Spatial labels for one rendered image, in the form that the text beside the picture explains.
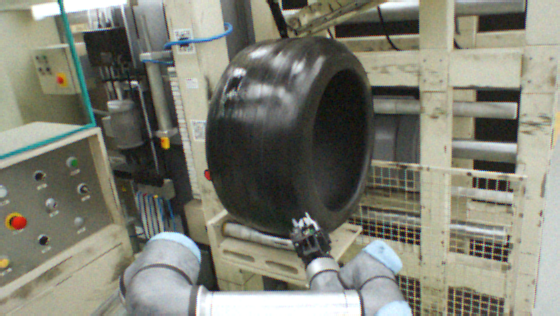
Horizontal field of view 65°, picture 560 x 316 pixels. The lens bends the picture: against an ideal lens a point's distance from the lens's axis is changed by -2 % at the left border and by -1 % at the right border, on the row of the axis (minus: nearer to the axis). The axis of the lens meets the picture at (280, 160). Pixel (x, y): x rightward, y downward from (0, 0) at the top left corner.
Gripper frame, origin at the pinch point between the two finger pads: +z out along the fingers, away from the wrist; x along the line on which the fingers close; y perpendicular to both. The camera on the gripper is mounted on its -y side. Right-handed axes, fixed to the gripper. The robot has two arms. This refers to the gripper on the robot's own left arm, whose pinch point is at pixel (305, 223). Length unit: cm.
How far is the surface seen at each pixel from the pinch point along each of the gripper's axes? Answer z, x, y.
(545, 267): 73, -101, -159
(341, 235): 27.0, -6.6, -32.1
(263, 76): 16.0, -7.6, 35.3
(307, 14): 64, -31, 32
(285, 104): 6.8, -9.3, 29.6
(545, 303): 47, -83, -149
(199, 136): 45, 21, 18
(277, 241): 14.6, 11.4, -12.6
